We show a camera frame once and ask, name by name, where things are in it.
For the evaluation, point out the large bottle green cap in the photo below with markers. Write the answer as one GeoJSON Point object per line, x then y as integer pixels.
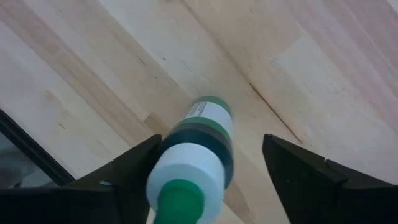
{"type": "Point", "coordinates": [192, 168]}

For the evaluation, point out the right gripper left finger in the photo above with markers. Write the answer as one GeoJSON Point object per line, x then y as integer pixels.
{"type": "Point", "coordinates": [93, 202]}

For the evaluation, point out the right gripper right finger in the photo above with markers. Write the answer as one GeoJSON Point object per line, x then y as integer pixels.
{"type": "Point", "coordinates": [326, 202]}

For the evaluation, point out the black metal table frame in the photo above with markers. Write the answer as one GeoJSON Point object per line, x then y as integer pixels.
{"type": "Point", "coordinates": [31, 148]}

